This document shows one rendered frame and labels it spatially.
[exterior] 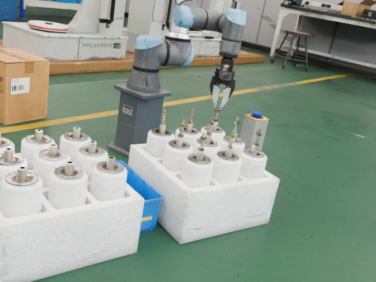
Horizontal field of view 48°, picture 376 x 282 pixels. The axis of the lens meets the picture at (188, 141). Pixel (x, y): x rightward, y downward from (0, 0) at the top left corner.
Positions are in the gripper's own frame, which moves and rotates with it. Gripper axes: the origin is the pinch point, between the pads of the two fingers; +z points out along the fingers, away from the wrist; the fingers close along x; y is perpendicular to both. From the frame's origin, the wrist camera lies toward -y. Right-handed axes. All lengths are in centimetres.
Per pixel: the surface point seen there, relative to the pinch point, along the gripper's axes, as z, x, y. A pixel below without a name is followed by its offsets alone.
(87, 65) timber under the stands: 29, 101, 165
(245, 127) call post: 8.5, -12.5, 6.9
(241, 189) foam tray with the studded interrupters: 18.3, -11.7, -30.1
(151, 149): 15.1, 20.7, -18.2
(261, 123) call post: 5.2, -18.0, 5.0
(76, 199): 15, 33, -62
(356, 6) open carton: -52, -160, 419
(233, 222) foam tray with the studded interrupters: 30.7, -11.5, -30.4
